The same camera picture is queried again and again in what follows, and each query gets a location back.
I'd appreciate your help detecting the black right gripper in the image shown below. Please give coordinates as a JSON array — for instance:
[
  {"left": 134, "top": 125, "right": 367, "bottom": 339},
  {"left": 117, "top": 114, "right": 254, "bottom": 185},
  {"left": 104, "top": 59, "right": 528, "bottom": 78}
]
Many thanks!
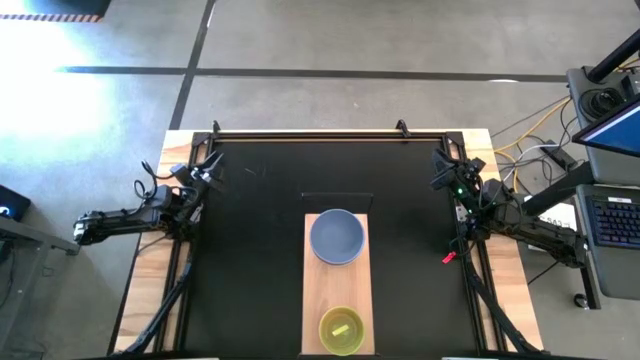
[{"left": 430, "top": 147, "right": 486, "bottom": 199}]

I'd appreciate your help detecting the black electronic device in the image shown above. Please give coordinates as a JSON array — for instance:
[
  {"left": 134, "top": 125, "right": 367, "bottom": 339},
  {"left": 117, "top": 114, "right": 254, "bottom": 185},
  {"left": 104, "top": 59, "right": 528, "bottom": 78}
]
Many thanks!
[{"left": 0, "top": 184, "right": 32, "bottom": 223}]

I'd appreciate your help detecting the black mat with striped edge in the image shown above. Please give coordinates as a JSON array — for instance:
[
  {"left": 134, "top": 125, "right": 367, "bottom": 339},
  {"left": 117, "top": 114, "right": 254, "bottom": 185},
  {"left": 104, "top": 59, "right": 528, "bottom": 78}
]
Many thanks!
[{"left": 0, "top": 0, "right": 112, "bottom": 24}]

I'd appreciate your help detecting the translucent yellow plastic bowl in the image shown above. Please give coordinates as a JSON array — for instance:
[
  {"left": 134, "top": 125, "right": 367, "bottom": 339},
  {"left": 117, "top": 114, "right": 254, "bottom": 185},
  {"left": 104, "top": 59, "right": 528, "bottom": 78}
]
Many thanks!
[{"left": 318, "top": 305, "right": 366, "bottom": 357}]

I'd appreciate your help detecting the black keyboard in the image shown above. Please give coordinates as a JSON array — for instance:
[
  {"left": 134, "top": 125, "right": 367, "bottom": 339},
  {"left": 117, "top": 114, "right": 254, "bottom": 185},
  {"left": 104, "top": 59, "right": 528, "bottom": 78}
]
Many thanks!
[{"left": 584, "top": 194, "right": 640, "bottom": 250}]

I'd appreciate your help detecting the black pole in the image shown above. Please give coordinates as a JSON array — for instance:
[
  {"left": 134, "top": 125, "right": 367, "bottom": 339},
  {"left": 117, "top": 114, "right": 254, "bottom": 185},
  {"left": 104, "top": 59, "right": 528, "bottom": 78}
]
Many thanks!
[{"left": 587, "top": 30, "right": 640, "bottom": 83}]

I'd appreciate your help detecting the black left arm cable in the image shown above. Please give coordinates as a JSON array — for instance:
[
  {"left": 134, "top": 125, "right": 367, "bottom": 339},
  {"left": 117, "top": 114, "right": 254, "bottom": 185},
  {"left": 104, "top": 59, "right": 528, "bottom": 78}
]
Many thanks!
[{"left": 132, "top": 159, "right": 174, "bottom": 201}]

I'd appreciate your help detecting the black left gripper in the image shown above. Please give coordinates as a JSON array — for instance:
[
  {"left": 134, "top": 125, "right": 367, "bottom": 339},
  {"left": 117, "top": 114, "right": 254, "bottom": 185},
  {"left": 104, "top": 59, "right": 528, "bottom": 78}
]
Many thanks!
[{"left": 170, "top": 151, "right": 225, "bottom": 190}]

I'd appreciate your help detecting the white paper sign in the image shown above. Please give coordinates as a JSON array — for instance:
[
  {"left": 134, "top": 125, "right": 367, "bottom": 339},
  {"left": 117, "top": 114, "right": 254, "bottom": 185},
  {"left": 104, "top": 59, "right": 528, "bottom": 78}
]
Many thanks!
[{"left": 527, "top": 201, "right": 584, "bottom": 259}]

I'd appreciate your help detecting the black power strip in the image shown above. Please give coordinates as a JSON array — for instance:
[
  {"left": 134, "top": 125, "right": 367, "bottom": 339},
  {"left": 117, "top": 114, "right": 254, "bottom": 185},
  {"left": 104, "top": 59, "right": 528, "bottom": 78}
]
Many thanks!
[{"left": 542, "top": 139, "right": 577, "bottom": 172}]

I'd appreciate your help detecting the dark grey side table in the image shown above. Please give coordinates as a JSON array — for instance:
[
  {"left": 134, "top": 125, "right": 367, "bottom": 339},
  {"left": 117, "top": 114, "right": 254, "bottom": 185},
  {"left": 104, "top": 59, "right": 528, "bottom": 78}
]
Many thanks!
[{"left": 0, "top": 214, "right": 82, "bottom": 351}]

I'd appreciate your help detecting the black table mat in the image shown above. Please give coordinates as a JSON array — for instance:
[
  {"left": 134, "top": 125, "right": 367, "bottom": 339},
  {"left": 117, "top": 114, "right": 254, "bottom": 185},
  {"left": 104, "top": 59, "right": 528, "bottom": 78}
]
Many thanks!
[{"left": 197, "top": 133, "right": 476, "bottom": 357}]

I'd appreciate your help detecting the grey workstation cart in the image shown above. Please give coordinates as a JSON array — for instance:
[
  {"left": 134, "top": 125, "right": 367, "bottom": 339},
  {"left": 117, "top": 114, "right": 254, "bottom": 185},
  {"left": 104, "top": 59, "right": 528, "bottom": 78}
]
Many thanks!
[{"left": 522, "top": 63, "right": 640, "bottom": 301}]

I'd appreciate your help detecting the black round device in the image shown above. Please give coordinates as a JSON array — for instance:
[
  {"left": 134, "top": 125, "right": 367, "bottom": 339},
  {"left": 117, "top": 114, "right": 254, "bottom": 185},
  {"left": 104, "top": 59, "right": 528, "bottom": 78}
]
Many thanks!
[{"left": 578, "top": 86, "right": 624, "bottom": 121}]

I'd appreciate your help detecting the blue-grey bowl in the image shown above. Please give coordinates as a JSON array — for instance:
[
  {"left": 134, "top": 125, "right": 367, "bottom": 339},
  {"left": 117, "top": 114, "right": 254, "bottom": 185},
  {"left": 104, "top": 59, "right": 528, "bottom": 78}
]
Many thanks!
[{"left": 308, "top": 208, "right": 366, "bottom": 266}]

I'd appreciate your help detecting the yellow floor cable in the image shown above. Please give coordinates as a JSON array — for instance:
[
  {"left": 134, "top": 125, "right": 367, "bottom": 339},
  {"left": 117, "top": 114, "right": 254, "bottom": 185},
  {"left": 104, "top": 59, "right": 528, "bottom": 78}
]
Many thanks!
[{"left": 492, "top": 97, "right": 571, "bottom": 194}]

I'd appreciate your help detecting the computer monitor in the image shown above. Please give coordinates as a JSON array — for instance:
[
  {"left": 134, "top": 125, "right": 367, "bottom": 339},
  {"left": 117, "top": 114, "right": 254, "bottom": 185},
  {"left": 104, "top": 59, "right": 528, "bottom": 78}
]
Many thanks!
[{"left": 572, "top": 94, "right": 640, "bottom": 159}]

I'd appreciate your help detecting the wooden shelf with wire legs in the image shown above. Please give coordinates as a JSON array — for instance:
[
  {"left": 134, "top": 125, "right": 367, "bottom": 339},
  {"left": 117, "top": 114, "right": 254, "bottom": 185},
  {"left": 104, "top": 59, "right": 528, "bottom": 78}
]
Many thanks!
[{"left": 301, "top": 192, "right": 376, "bottom": 357}]

